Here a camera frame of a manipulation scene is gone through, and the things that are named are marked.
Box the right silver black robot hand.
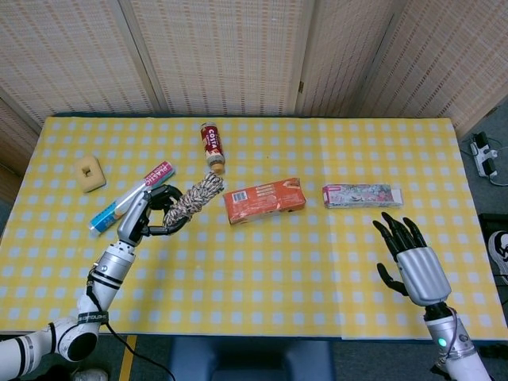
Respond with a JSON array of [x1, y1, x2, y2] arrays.
[[371, 211, 452, 309]]

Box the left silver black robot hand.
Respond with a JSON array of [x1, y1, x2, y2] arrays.
[[116, 184, 191, 246]]

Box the twine rope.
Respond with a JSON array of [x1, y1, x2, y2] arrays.
[[163, 171, 225, 235]]

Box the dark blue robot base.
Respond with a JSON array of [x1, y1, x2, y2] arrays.
[[170, 337, 334, 381]]

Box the blue pink tube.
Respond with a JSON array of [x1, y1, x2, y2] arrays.
[[88, 160, 176, 238]]

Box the yellow square sponge with hole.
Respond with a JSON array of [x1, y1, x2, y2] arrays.
[[73, 155, 107, 194]]

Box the black white sneaker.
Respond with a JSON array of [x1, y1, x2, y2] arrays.
[[487, 229, 508, 287]]

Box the floral printed long box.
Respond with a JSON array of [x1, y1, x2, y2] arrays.
[[321, 183, 403, 210]]

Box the Costa coffee bottle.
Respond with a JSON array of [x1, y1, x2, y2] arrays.
[[199, 121, 226, 176]]

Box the white power strip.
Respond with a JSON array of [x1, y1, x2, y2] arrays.
[[470, 133, 500, 179]]

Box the orange cardboard box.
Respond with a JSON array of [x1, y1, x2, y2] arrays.
[[222, 177, 309, 226]]

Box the yellow white checkered tablecloth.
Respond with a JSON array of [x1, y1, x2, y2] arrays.
[[0, 114, 505, 341]]

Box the woven folding screen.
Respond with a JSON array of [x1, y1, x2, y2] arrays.
[[0, 0, 508, 203]]

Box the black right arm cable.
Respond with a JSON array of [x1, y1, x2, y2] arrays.
[[434, 307, 462, 374]]

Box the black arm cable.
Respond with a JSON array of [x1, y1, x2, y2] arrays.
[[87, 269, 175, 381], [434, 307, 462, 374]]

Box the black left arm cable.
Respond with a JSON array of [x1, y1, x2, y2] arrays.
[[87, 269, 175, 381]]

